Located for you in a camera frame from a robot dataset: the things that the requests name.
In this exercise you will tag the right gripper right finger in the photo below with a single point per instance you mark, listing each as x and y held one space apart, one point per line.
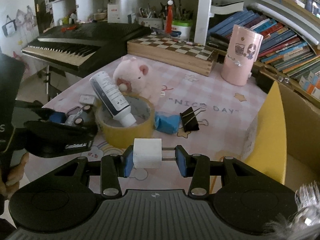
197 167

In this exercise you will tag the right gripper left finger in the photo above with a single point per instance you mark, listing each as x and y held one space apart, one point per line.
113 167

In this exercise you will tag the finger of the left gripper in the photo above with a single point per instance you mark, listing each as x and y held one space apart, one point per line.
58 117

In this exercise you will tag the white power adapter plug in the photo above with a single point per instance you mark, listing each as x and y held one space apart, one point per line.
147 153

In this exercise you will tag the person's left hand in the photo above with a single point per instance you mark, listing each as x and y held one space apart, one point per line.
13 181

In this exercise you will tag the small toy car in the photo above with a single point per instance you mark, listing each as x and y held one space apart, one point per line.
83 118

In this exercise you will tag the small grey tin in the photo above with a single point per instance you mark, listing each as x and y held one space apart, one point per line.
86 99

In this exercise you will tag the yellow tape roll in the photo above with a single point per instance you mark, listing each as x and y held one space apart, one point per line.
122 137

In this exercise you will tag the black binder clip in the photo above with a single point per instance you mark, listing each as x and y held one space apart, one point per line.
189 120

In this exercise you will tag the blue wrapped packet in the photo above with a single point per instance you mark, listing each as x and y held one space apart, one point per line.
167 123

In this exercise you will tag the white lotion bottle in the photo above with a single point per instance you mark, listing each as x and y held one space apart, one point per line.
112 98

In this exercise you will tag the black electronic keyboard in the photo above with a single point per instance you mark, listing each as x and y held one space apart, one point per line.
81 49

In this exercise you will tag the pink plush pig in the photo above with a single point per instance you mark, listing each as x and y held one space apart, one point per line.
135 76

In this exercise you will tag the yellow cardboard box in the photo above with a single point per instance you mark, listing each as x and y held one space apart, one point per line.
286 143

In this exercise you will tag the wooden chess board box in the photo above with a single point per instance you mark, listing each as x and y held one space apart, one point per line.
187 55

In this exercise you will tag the pink cylindrical container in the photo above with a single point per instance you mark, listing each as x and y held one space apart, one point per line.
242 52

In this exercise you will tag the white pen holder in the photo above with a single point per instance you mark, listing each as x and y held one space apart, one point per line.
151 22

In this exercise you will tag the white green-lid jar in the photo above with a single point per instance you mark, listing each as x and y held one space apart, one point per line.
181 29

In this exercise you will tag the red hanging tassel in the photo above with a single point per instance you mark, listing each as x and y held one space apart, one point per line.
168 28

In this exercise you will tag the white bookshelf unit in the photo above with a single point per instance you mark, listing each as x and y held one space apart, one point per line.
288 11

